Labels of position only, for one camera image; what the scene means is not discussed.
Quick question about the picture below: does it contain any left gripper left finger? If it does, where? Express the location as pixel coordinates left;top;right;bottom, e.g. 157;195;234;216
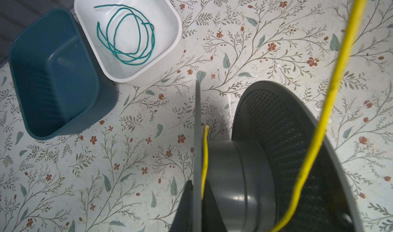
169;180;193;232

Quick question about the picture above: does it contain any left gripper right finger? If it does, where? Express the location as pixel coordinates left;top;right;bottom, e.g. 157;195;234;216
202;181;227;232

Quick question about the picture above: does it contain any grey perforated cable spool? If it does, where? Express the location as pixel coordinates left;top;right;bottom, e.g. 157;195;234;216
192;81;363;232

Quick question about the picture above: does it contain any yellow cable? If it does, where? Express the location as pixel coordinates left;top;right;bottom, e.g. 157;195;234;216
201;0;372;232

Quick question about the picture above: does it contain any teal plastic bin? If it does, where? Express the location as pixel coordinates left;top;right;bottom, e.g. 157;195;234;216
8;8;118;140

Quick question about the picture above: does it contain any white plastic bin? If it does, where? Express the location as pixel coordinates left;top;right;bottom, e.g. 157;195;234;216
74;0;186;86

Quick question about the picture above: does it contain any green cable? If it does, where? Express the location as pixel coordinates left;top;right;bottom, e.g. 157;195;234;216
93;3;156;66

